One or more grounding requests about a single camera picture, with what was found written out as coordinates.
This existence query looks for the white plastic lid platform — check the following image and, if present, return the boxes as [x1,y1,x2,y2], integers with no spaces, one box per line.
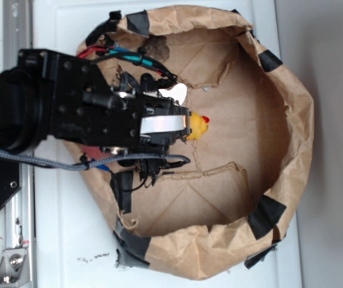
[33,1,302,287]

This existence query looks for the red and teal wire bundle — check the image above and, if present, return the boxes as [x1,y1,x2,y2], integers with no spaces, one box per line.
[77,44,178,83]

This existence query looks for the aluminium frame rail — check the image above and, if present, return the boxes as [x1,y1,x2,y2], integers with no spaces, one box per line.
[2,1,37,287]

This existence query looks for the brown rock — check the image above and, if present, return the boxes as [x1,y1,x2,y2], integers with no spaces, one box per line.
[144,36,170,62]

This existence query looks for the silver corner bracket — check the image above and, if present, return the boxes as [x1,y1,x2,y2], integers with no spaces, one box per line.
[0,248,31,287]

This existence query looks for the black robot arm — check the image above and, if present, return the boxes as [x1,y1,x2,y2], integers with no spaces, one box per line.
[0,49,192,154]

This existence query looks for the yellow rubber duck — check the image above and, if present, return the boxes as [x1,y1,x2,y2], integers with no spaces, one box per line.
[186,112,210,140]

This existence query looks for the brown paper bag tray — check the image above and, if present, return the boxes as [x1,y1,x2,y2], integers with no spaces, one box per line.
[82,5,314,280]

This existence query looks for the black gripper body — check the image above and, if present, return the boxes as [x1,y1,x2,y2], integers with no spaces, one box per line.
[17,49,191,150]

